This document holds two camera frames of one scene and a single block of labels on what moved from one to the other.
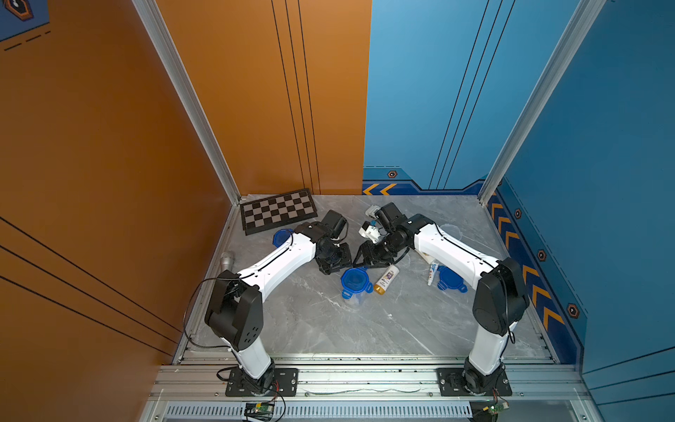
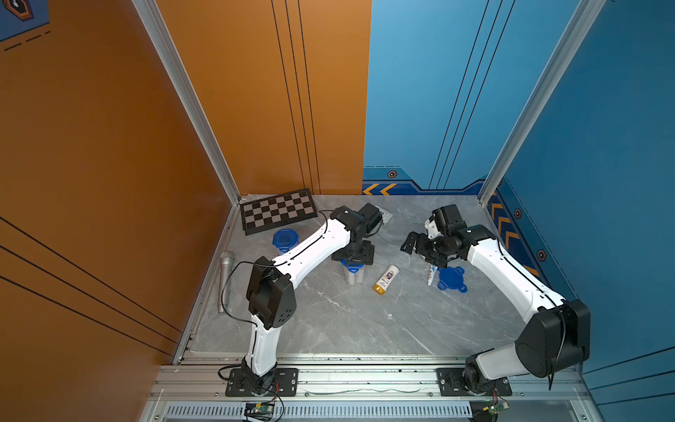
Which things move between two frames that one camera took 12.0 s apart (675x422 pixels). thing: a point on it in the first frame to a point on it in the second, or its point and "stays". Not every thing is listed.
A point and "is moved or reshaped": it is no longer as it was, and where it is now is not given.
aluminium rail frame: [368, 388] stays
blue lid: [448, 279] stays
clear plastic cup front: [281, 236] stays
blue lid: [353, 280] is moved or reshaped
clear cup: [358, 299] to [350, 277]
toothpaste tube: [433, 266] stays
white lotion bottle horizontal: [390, 272] stays
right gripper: [370, 255] to [419, 249]
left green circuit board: [259, 411] stays
